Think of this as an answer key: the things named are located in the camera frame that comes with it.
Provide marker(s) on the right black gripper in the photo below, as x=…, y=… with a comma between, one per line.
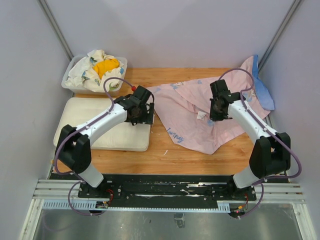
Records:
x=214, y=117

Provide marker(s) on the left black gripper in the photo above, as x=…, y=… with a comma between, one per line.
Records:
x=147, y=117

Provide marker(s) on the cream bear print pillow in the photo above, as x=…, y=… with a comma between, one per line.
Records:
x=123, y=137

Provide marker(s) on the blue pink snowflake pillowcase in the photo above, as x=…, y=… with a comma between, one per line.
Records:
x=184, y=108

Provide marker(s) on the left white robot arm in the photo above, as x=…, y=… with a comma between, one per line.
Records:
x=74, y=143

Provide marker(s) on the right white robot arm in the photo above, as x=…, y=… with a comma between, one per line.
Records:
x=270, y=155

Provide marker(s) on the orange cloth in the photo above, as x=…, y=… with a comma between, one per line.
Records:
x=106, y=66

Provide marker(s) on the cream patterned crumpled cloth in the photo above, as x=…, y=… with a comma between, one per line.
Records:
x=82, y=75

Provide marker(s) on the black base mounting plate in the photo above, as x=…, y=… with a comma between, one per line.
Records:
x=152, y=191

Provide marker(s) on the grey slotted cable duct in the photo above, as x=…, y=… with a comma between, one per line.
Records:
x=92, y=205

